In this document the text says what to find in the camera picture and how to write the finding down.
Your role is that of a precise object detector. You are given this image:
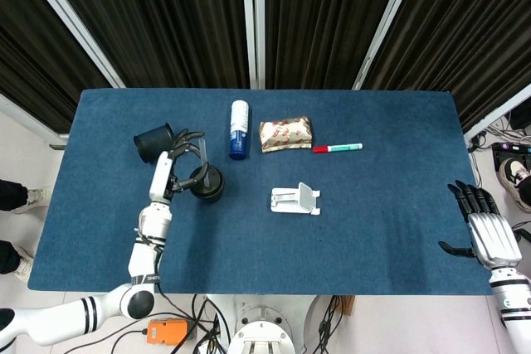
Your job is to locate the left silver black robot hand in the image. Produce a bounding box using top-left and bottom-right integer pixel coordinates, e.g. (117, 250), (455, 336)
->
(149, 129), (210, 206)

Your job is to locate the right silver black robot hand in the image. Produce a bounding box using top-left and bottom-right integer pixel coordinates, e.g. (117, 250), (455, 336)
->
(438, 179), (524, 269)

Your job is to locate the black mesh pen holder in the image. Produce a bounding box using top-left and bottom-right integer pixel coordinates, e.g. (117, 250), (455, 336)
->
(133, 122), (175, 165)

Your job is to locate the black round lid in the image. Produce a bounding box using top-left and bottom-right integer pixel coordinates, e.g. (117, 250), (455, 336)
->
(188, 164), (226, 205)

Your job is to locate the white black sneaker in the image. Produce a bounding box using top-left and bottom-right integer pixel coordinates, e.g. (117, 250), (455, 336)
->
(499, 158), (531, 211)

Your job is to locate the white blue spray bottle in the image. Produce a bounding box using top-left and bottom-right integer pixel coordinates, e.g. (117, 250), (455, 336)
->
(228, 99), (252, 162)

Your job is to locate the black power strip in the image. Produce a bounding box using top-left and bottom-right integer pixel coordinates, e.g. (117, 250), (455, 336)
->
(491, 142), (531, 167)

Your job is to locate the white folding phone stand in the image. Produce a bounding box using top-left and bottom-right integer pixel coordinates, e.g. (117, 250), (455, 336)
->
(270, 181), (322, 216)

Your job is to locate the beige red-print snack packet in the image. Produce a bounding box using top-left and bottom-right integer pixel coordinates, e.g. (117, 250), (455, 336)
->
(258, 114), (314, 155)

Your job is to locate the black trouser leg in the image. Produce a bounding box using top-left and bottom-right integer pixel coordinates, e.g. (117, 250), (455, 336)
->
(0, 178), (29, 211)
(0, 240), (22, 275)

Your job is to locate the blue table cloth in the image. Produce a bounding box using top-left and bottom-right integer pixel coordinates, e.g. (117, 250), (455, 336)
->
(27, 88), (495, 298)

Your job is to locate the orange electrical box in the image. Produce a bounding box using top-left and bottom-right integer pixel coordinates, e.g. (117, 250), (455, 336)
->
(146, 318), (192, 347)

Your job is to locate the dark brown curtain panel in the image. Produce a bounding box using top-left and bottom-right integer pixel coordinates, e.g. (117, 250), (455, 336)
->
(264, 0), (410, 90)
(366, 0), (531, 133)
(37, 0), (251, 90)
(0, 0), (110, 133)

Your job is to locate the red green white marker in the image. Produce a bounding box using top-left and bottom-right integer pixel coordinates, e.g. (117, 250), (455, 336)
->
(311, 142), (364, 154)

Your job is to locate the white robot torso base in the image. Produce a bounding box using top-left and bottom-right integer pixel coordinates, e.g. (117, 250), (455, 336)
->
(205, 294), (333, 354)

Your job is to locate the white frame post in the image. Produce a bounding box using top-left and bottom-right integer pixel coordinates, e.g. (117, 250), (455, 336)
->
(13, 0), (127, 90)
(463, 82), (531, 142)
(241, 0), (267, 90)
(0, 92), (71, 146)
(351, 0), (425, 91)

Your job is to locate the black floor cable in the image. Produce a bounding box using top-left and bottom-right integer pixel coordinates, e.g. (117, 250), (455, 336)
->
(156, 285), (233, 354)

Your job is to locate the black cable bundle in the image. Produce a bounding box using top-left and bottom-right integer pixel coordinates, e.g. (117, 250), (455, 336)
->
(317, 294), (346, 349)

